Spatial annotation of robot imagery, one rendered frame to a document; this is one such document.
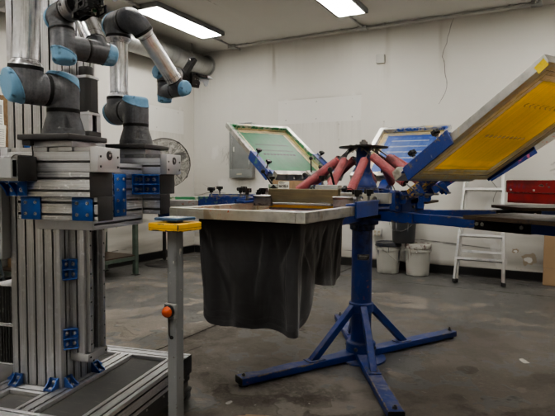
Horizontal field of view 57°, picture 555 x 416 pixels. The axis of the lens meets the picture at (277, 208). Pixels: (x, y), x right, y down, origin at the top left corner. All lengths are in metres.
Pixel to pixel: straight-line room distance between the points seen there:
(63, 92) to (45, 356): 1.10
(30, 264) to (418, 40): 5.32
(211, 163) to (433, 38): 3.51
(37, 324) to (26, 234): 0.38
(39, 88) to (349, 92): 5.20
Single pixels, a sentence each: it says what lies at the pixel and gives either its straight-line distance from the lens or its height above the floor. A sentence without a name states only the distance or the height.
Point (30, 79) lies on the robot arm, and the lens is 1.99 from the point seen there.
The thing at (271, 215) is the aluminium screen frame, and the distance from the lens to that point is 1.77.
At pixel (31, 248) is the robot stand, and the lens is 2.36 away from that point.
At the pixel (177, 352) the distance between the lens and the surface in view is 1.85.
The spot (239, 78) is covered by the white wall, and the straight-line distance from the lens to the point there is 7.59.
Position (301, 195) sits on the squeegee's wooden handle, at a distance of 2.36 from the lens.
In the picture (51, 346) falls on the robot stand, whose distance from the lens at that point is 2.39.
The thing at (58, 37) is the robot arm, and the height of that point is 1.54.
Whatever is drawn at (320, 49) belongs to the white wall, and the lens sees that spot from 7.06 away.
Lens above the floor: 1.09
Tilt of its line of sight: 3 degrees down
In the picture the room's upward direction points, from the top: straight up
